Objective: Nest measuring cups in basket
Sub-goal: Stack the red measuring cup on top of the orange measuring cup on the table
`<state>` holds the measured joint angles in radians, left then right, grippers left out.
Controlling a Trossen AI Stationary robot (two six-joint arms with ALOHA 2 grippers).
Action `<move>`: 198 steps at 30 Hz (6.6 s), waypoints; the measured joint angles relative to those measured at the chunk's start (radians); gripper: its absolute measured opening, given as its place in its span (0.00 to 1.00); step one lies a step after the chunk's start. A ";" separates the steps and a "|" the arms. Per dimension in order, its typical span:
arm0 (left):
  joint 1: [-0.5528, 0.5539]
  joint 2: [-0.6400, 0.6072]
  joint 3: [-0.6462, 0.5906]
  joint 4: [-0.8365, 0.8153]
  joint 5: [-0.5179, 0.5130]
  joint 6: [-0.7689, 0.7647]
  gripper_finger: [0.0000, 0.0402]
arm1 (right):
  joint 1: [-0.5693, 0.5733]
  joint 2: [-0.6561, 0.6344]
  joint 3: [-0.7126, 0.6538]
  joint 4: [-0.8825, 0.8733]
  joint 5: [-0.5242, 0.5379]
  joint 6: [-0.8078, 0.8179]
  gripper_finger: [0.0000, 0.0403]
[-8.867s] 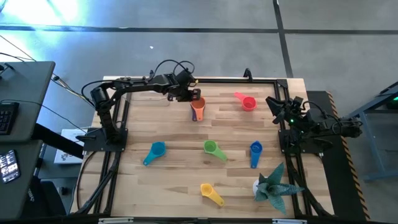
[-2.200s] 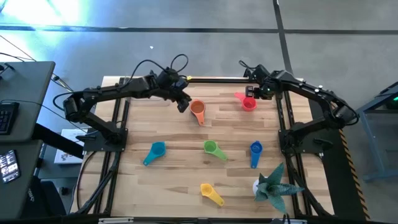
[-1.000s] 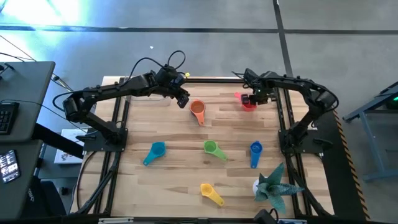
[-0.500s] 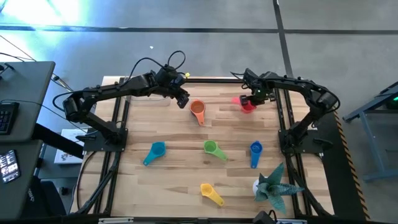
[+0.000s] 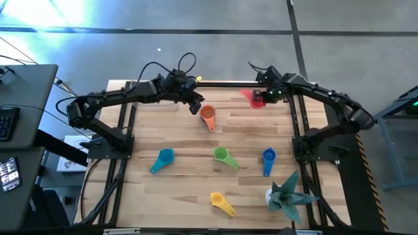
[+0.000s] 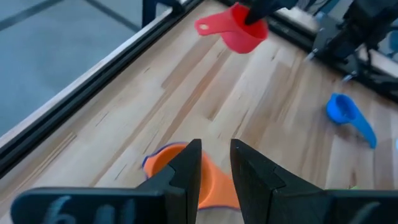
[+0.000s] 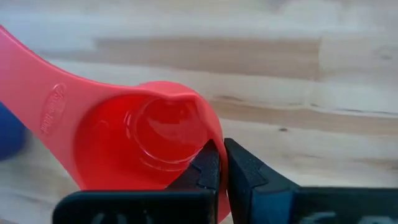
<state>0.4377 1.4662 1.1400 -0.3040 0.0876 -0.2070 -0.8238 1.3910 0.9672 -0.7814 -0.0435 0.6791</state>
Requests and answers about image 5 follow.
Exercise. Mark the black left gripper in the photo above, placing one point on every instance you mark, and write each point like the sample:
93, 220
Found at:
178, 83

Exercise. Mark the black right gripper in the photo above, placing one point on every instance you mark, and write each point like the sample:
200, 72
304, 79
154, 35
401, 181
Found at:
272, 86

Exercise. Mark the red measuring cup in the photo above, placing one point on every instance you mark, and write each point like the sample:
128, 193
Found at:
248, 98

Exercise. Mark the orange measuring cup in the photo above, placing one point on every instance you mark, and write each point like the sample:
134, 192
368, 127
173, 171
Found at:
208, 113

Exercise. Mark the green measuring cup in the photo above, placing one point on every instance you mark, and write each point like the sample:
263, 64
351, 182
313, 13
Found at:
222, 154

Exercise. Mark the teal measuring cup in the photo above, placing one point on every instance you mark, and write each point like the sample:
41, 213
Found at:
165, 157

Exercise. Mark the blue measuring cup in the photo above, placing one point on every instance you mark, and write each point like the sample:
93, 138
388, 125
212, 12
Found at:
268, 163

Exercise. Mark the yellow measuring cup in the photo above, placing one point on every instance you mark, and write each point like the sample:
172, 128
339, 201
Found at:
218, 199

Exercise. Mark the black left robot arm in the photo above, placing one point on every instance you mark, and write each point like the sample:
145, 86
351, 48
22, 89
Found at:
114, 96

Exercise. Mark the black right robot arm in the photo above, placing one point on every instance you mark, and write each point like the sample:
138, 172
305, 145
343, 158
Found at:
326, 94

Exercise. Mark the small yellow tag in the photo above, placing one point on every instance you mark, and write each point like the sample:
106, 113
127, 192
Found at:
199, 78

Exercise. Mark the white plant pot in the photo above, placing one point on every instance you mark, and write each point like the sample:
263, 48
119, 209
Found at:
268, 196

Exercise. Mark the artificial green succulent plant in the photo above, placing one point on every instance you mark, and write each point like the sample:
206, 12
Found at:
287, 197

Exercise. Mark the black mat with hazard stripe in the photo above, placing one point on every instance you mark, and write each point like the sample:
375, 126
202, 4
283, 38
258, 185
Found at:
356, 182

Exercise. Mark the white paper booklet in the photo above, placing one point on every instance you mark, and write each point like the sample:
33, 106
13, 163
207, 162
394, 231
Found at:
70, 163

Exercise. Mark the grey desk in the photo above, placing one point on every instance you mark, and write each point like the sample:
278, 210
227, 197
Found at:
26, 98

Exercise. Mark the black office chair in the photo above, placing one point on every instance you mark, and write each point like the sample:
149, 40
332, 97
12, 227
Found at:
45, 209

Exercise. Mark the black keyboard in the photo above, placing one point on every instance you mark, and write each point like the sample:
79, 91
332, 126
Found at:
8, 124

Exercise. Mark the black tablet screen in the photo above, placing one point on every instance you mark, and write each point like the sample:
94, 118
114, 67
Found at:
9, 174

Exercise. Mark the black aluminium table frame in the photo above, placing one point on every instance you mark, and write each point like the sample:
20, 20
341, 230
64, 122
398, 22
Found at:
228, 84

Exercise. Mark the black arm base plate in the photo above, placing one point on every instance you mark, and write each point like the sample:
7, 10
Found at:
326, 153
98, 150

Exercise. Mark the blue-grey metal table frame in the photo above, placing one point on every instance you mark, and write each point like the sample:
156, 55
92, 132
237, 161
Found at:
392, 153

